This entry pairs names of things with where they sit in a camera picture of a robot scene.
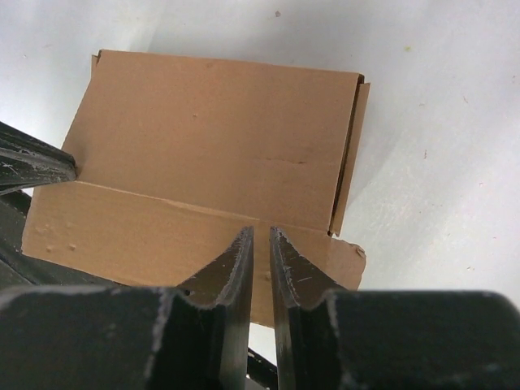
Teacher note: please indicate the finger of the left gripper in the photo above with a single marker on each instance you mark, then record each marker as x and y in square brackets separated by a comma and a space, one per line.
[27, 162]

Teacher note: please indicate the brown cardboard box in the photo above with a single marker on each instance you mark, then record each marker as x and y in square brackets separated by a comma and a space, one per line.
[175, 155]

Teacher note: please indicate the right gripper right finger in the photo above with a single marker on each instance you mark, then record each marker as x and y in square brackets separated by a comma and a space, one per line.
[328, 337]

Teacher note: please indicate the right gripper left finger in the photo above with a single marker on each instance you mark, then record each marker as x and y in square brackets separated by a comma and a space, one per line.
[191, 336]

